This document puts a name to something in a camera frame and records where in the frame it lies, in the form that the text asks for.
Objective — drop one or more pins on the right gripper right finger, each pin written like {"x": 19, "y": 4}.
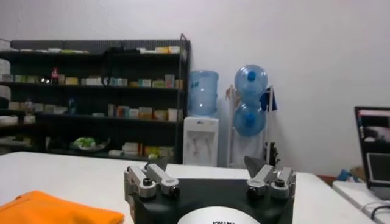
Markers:
{"x": 265, "y": 179}

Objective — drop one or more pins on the grey open laptop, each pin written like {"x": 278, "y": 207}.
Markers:
{"x": 376, "y": 143}

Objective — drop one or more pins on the bowl with green items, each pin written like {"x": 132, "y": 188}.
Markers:
{"x": 85, "y": 143}

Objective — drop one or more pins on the white water dispenser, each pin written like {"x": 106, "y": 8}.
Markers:
{"x": 200, "y": 140}

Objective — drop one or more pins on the black shelving unit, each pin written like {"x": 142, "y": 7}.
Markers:
{"x": 91, "y": 92}

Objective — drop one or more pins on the dark blue hanging cloth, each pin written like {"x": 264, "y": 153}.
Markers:
{"x": 268, "y": 100}

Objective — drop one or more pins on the stacked blue water jugs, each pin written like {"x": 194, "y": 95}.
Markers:
{"x": 251, "y": 83}

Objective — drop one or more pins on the cola bottle red label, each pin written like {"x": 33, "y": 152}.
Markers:
{"x": 55, "y": 75}

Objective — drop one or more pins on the small white side table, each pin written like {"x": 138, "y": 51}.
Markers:
{"x": 350, "y": 194}

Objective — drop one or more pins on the large white table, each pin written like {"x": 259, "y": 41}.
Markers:
{"x": 76, "y": 173}

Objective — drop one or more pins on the open cardboard box red rim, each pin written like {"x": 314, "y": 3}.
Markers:
{"x": 326, "y": 180}

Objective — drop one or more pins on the blue water jug blue cap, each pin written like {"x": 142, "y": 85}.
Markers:
{"x": 250, "y": 120}

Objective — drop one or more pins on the orange t-shirt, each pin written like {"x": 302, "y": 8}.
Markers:
{"x": 45, "y": 210}

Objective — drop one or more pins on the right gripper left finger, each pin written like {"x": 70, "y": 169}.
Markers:
{"x": 152, "y": 181}

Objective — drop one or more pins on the blue water jug with label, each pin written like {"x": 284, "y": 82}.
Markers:
{"x": 202, "y": 94}

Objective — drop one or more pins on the black stand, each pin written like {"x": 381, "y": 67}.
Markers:
{"x": 271, "y": 153}

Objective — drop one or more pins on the cardboard box with open flaps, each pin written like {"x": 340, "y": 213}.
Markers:
{"x": 358, "y": 173}

